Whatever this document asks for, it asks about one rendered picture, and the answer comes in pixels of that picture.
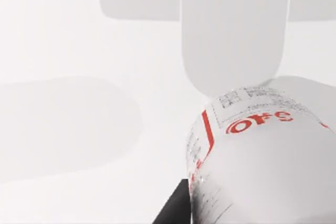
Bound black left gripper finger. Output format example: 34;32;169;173
152;178;191;224

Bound white and red can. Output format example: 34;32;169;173
185;76;336;224

